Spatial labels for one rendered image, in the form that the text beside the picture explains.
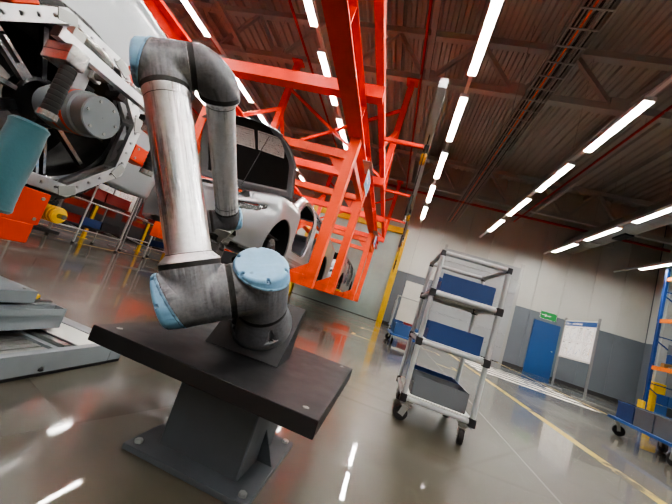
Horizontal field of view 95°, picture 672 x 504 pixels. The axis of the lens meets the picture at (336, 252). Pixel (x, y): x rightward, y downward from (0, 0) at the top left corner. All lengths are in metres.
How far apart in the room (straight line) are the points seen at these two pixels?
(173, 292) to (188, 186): 0.26
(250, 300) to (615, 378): 15.77
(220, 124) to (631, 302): 16.21
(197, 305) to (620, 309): 16.02
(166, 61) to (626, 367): 16.27
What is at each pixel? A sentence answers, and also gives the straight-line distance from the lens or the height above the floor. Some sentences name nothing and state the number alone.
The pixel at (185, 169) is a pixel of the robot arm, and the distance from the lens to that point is 0.88.
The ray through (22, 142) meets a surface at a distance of 1.21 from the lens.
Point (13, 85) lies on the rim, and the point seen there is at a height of 0.85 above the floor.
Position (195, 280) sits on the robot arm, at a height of 0.48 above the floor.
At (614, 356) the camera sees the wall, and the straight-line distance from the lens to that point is 16.16.
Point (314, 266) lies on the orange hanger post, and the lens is 4.58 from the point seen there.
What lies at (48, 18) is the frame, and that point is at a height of 1.05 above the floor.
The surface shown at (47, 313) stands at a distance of 1.59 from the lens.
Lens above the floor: 0.55
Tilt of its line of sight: 7 degrees up
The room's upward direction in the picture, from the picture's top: 18 degrees clockwise
